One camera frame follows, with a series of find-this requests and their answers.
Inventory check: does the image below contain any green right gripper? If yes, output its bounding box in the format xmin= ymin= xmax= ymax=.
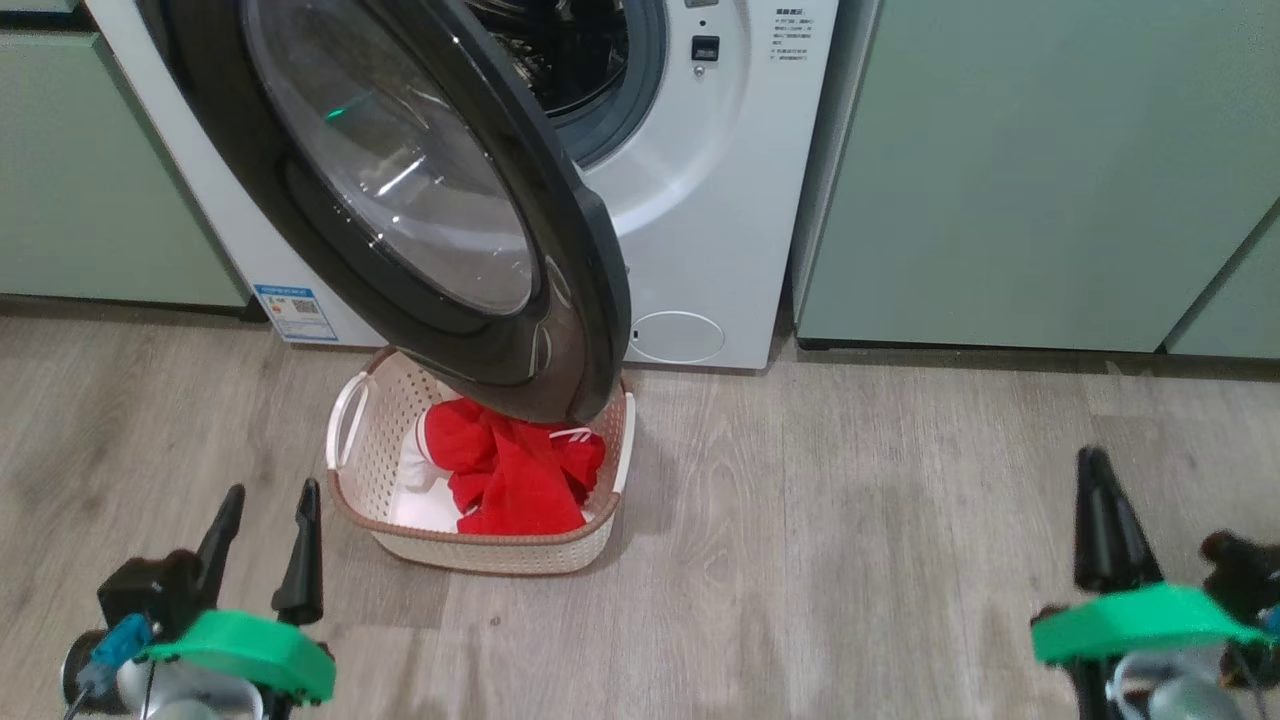
xmin=1031 ymin=446 xmax=1272 ymax=720

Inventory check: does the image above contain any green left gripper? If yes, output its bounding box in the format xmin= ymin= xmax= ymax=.
xmin=139 ymin=478 xmax=337 ymax=720

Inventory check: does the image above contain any red garment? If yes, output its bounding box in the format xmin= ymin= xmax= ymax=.
xmin=417 ymin=396 xmax=608 ymax=537

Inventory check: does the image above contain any black round washer door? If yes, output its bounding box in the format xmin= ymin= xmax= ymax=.
xmin=135 ymin=0 xmax=634 ymax=426

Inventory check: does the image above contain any cream perforated laundry basket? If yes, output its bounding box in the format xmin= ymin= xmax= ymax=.
xmin=325 ymin=346 xmax=638 ymax=577

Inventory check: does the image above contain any white front-load washing machine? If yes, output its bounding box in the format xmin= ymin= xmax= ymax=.
xmin=84 ymin=0 xmax=842 ymax=372

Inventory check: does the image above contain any blue energy label sticker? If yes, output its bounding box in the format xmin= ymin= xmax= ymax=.
xmin=251 ymin=284 xmax=340 ymax=345

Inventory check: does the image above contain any wide green cabinet panel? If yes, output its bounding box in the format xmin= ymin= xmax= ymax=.
xmin=793 ymin=0 xmax=1280 ymax=354

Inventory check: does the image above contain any plain green cabinet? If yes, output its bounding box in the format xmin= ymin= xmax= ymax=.
xmin=0 ymin=29 xmax=252 ymax=310

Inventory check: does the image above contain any blue cable connector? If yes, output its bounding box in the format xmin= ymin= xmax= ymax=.
xmin=76 ymin=612 xmax=154 ymax=699

